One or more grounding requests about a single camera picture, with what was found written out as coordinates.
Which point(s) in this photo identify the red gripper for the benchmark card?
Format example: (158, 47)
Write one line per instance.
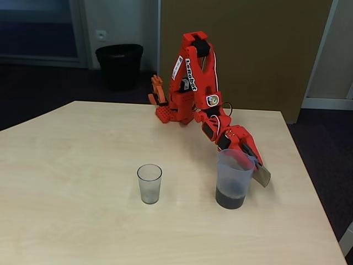
(246, 141)

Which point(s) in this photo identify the translucent plastic measuring pitcher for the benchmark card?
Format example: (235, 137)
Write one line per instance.
(229, 198)

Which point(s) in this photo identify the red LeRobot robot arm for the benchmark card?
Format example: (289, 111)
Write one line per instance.
(204, 77)

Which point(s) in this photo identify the clear plastic cup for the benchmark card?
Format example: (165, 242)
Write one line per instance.
(149, 190)

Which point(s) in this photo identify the orange table clamp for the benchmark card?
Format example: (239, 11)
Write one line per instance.
(158, 91)

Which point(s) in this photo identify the grey metal furniture leg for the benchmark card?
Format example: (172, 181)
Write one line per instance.
(347, 243)

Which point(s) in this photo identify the black waste bin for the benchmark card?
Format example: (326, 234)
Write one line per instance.
(120, 69)

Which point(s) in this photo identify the grey framed window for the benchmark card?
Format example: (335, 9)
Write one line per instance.
(80, 33)

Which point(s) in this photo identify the white wall socket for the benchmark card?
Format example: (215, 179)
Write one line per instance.
(101, 35)

